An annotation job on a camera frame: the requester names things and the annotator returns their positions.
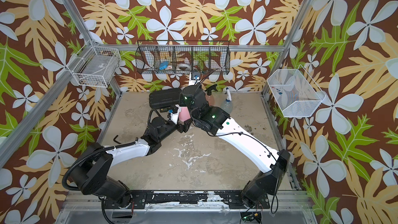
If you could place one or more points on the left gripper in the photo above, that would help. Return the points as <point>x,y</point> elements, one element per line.
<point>184,126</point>

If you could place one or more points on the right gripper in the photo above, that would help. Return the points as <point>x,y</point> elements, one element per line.
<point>184,100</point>

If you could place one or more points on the pink spray bottle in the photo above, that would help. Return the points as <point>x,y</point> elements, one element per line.
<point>184,114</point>

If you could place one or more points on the black spray nozzle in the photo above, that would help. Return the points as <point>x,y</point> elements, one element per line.
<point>210,89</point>

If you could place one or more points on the clear blue spray bottle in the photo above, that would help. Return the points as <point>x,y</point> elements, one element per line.
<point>227,106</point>

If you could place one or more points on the blue white spray nozzle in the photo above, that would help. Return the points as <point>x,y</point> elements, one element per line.
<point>228,93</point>

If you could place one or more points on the orange translucent spray bottle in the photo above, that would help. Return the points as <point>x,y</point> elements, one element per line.
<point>210,99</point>

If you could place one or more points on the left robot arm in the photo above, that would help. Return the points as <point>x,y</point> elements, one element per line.
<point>89,173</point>

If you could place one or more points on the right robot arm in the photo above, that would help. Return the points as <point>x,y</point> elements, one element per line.
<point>218,123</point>

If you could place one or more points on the black yellow screwdriver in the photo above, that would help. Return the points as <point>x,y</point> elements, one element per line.
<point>164,110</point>

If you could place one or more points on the black plastic case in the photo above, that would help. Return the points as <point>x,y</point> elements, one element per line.
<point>164,98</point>

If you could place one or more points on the white tape roll in basket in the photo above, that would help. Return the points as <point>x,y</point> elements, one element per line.
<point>183,67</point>

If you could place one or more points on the blue round item in basket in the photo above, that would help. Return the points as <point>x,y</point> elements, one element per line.
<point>163,65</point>

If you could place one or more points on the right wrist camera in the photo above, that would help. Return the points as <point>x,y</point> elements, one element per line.
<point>194,78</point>

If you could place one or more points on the black wire wall basket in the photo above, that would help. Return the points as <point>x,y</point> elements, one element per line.
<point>203,56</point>

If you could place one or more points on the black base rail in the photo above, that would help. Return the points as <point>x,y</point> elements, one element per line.
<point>233,199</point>

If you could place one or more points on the white wire basket left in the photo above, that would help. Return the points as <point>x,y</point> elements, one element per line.
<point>95,66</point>

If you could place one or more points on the white wire basket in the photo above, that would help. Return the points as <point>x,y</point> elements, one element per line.
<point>95,66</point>
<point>295,92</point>

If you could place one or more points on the white wire basket right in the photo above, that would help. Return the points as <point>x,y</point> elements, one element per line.
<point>295,92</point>

